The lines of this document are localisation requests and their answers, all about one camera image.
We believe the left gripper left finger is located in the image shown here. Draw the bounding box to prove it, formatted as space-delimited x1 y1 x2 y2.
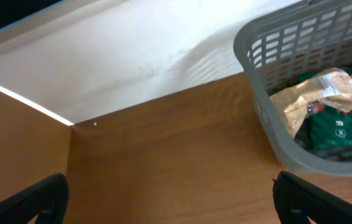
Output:
0 173 69 224

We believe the beige paper pouch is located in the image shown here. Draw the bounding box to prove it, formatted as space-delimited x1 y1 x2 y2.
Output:
270 68 352 137

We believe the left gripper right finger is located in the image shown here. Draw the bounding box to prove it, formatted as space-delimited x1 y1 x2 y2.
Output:
272 170 352 224

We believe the green coffee sachet bag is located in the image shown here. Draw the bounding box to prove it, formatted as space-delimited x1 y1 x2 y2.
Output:
293 65 352 153

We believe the grey plastic basket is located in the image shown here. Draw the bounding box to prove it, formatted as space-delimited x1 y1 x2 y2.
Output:
234 1 352 176

